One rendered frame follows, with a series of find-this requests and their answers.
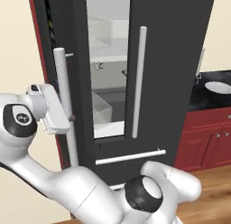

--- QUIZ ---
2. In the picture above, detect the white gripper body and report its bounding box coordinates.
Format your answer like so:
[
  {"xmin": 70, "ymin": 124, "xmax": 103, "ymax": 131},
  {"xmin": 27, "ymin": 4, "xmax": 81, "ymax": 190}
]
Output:
[{"xmin": 38, "ymin": 83, "xmax": 72, "ymax": 135}]

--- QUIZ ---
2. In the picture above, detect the dark grey hinged fridge door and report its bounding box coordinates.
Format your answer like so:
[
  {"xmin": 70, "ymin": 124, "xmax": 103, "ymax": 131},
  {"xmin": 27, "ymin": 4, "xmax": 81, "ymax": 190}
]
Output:
[{"xmin": 30, "ymin": 0, "xmax": 97, "ymax": 172}]

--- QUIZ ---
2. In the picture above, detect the clear fridge drawer bin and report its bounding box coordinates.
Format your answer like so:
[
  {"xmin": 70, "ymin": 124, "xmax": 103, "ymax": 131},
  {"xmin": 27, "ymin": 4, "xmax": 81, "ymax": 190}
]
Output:
[{"xmin": 91, "ymin": 92, "xmax": 114, "ymax": 126}]

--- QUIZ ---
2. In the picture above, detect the dark grey fridge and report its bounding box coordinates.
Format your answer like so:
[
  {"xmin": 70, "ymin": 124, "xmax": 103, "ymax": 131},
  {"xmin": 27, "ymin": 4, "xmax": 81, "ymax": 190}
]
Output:
[{"xmin": 28, "ymin": 0, "xmax": 217, "ymax": 192}]

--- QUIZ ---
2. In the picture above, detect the grey fish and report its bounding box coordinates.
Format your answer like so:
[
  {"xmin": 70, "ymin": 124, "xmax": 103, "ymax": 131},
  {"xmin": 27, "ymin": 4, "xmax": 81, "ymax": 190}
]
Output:
[{"xmin": 92, "ymin": 61, "xmax": 105, "ymax": 71}]

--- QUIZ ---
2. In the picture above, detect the white fridge shelf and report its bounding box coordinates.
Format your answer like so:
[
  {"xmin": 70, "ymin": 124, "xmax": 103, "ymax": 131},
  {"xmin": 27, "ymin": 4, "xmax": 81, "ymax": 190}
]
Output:
[{"xmin": 89, "ymin": 54, "xmax": 128, "ymax": 63}]

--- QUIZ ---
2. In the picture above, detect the dark grey fridge drawer front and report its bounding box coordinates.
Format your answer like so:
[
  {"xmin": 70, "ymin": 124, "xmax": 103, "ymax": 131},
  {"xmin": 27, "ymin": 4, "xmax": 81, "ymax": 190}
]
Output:
[{"xmin": 93, "ymin": 136, "xmax": 181, "ymax": 187}]

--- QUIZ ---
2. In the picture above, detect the dark grey wide fridge door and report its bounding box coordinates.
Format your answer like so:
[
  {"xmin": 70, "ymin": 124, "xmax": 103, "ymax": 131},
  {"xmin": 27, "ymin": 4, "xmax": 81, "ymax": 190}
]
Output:
[{"xmin": 124, "ymin": 0, "xmax": 217, "ymax": 150}]

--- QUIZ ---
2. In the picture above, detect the red side panel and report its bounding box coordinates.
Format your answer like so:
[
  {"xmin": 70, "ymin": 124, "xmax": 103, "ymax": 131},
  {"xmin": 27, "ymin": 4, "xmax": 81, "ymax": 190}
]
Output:
[{"xmin": 27, "ymin": 0, "xmax": 70, "ymax": 171}]

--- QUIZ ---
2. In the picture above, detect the red cupboard run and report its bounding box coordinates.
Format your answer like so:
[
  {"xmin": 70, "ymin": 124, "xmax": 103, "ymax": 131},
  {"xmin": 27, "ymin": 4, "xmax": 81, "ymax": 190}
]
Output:
[{"xmin": 173, "ymin": 106, "xmax": 231, "ymax": 173}]

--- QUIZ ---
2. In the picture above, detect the white round plate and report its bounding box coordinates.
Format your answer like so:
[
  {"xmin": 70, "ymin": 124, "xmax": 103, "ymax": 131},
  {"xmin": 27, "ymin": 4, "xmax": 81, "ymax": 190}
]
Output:
[{"xmin": 204, "ymin": 80, "xmax": 231, "ymax": 96}]

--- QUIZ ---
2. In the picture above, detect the thick white door handle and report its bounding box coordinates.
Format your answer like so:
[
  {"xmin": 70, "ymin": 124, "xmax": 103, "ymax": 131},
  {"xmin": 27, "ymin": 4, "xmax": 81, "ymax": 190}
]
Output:
[{"xmin": 52, "ymin": 47, "xmax": 79, "ymax": 168}]

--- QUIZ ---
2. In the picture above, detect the white horizontal drawer handle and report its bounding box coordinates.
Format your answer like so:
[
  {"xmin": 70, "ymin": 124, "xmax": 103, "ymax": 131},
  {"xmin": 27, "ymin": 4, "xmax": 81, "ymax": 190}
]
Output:
[{"xmin": 95, "ymin": 148, "xmax": 167, "ymax": 166}]

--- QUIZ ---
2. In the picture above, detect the slim white door handle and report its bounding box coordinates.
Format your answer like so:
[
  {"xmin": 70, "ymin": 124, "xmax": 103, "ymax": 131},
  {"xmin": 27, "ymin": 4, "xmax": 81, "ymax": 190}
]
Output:
[{"xmin": 131, "ymin": 25, "xmax": 148, "ymax": 139}]

